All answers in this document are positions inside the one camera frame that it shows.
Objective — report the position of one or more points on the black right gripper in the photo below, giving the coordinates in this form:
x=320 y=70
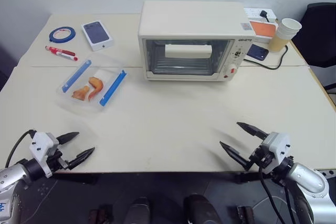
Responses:
x=261 y=159

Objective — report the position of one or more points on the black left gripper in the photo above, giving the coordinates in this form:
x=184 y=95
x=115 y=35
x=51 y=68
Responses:
x=58 y=163

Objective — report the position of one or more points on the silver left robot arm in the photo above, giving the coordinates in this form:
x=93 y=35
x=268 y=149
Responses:
x=10 y=179

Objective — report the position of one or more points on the cream toaster oven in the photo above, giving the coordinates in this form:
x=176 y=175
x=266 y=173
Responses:
x=191 y=19

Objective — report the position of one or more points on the small orange chicken wing piece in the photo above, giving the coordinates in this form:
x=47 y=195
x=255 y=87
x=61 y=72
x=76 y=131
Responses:
x=80 y=93

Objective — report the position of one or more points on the large orange chicken wing piece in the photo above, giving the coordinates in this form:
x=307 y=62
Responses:
x=96 y=84

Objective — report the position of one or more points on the dark blue smartphone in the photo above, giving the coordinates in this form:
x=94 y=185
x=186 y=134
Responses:
x=258 y=52

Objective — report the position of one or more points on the clear plastic container blue clips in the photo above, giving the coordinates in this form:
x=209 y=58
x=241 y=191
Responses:
x=105 y=60

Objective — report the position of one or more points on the red marker pen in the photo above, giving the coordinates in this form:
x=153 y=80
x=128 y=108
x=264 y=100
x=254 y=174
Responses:
x=61 y=53

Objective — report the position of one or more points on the brown paper cup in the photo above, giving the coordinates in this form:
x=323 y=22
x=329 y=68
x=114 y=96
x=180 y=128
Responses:
x=278 y=44

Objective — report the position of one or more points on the blue tape roll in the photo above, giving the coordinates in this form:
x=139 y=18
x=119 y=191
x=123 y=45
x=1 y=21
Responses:
x=53 y=36

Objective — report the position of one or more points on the white box with orange print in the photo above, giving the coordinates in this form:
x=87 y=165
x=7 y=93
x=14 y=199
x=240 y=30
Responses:
x=262 y=28

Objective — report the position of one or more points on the white box with blue phone print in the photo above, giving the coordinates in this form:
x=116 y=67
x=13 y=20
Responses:
x=97 y=33

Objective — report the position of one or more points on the white paper cup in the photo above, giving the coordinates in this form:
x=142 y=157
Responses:
x=287 y=28

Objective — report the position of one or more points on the black office chair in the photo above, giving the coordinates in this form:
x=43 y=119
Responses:
x=319 y=37

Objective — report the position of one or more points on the black power plug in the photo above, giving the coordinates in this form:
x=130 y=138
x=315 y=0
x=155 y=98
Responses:
x=264 y=14

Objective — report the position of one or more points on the white power strip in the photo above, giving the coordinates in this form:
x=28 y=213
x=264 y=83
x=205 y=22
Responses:
x=252 y=12

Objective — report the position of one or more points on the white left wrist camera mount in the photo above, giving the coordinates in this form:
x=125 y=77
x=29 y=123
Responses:
x=42 y=144

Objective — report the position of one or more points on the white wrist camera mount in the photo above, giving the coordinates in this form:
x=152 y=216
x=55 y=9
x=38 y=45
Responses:
x=42 y=144
x=278 y=145

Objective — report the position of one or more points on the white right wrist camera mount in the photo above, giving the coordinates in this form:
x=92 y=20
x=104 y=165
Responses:
x=278 y=145

